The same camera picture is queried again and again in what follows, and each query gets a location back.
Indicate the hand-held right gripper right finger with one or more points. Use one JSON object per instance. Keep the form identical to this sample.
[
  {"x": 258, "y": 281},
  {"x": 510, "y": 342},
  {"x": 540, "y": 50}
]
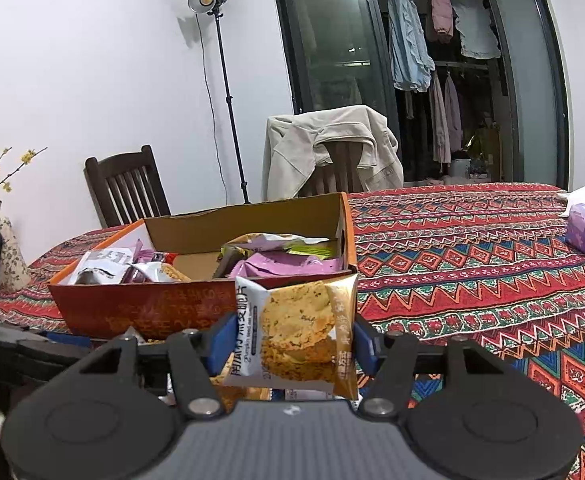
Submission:
[{"x": 365, "y": 347}]

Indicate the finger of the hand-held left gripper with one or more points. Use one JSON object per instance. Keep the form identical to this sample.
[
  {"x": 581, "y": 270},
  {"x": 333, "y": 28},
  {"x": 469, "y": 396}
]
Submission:
[
  {"x": 65, "y": 335},
  {"x": 57, "y": 350}
]

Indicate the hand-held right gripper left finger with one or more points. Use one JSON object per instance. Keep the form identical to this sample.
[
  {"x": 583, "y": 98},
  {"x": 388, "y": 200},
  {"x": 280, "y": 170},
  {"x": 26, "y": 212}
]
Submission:
[{"x": 222, "y": 345}]

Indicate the orange cardboard box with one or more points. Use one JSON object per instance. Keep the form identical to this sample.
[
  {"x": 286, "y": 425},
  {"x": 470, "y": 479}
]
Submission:
[{"x": 122, "y": 310}]

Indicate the white brown cracker packet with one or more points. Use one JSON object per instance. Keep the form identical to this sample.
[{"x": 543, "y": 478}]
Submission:
[{"x": 297, "y": 330}]

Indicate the white orange snack packet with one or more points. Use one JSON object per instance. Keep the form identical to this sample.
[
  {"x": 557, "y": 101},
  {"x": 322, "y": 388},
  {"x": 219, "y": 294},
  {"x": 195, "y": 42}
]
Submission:
[{"x": 140, "y": 335}]

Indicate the white labelled snack packet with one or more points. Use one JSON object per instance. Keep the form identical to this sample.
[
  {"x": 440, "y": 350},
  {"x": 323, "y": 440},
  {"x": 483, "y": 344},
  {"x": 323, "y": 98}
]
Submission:
[{"x": 100, "y": 265}]

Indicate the silver snack packet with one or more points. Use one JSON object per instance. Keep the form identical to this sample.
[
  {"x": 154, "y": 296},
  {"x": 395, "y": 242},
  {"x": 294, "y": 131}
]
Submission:
[{"x": 145, "y": 272}]

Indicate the red snack packet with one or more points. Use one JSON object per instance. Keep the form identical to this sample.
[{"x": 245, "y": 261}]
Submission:
[{"x": 167, "y": 257}]

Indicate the small pink snack packet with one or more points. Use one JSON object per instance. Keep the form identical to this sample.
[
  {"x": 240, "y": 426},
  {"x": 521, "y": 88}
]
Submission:
[{"x": 140, "y": 252}]

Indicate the beige snack packet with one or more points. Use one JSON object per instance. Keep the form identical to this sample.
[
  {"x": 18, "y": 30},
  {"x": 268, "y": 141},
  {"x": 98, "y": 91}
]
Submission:
[{"x": 267, "y": 240}]

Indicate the white floral vase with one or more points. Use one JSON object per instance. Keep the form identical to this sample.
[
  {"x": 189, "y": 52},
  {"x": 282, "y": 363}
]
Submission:
[{"x": 15, "y": 260}]

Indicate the dark wooden chair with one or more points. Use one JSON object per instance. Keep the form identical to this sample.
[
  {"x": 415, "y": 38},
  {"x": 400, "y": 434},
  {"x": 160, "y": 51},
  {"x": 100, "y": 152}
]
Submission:
[{"x": 122, "y": 170}]

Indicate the brown wooden chair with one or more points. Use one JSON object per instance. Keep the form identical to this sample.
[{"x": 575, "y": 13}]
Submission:
[{"x": 337, "y": 165}]

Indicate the beige jacket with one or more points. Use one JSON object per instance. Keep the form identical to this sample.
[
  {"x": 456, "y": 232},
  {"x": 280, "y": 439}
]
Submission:
[{"x": 297, "y": 150}]

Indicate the pale pink hanging coat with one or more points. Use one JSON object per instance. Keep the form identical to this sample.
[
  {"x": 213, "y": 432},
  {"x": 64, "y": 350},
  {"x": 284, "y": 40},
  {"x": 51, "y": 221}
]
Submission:
[
  {"x": 440, "y": 115},
  {"x": 454, "y": 112}
]

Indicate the sliding glass door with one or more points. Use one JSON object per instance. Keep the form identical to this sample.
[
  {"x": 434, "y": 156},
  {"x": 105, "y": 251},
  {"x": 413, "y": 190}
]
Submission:
[{"x": 332, "y": 50}]

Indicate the blue hanging shirt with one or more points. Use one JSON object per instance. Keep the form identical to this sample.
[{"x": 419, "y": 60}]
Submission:
[{"x": 407, "y": 45}]

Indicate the white hanging top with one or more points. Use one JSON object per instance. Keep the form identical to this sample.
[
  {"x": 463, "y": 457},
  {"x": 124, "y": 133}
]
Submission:
[{"x": 477, "y": 35}]

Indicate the pink hanging garment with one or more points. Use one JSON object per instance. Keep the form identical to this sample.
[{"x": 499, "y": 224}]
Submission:
[{"x": 442, "y": 15}]

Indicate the studio light on stand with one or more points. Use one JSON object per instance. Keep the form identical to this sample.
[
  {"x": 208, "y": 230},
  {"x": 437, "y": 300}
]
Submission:
[{"x": 203, "y": 0}]

